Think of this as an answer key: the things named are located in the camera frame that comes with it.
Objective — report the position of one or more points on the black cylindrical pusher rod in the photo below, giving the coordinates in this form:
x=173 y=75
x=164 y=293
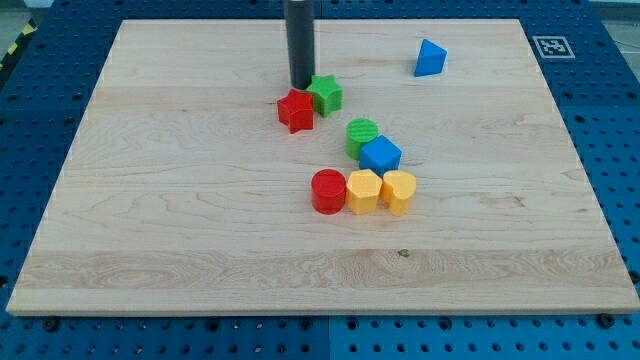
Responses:
x=299 y=24

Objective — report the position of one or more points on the red star block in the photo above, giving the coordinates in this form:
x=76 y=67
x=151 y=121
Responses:
x=296 y=111

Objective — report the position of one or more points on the green star block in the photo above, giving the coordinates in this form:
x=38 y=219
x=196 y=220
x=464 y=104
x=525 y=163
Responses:
x=327 y=94

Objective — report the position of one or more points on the green cylinder block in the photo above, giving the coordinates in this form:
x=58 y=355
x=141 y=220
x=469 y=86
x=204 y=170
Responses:
x=359 y=132

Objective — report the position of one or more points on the blue triangle block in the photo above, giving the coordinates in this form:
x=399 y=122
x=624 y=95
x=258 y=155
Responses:
x=430 y=59

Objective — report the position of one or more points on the blue cube block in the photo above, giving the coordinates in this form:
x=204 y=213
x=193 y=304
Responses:
x=380 y=155

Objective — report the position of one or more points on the red cylinder block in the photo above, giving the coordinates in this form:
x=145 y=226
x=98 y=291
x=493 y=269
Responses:
x=328 y=188

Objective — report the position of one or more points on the yellow hexagon block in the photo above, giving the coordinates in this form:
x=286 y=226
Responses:
x=362 y=191

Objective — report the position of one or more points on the yellow heart block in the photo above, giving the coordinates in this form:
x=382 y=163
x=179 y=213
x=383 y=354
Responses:
x=398 y=190

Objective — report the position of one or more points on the wooden board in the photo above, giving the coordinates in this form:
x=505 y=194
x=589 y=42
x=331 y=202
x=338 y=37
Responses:
x=183 y=195

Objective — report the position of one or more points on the white fiducial marker tag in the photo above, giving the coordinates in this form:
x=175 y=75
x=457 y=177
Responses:
x=553 y=47

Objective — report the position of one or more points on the black yellow hazard tape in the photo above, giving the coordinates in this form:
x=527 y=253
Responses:
x=23 y=39

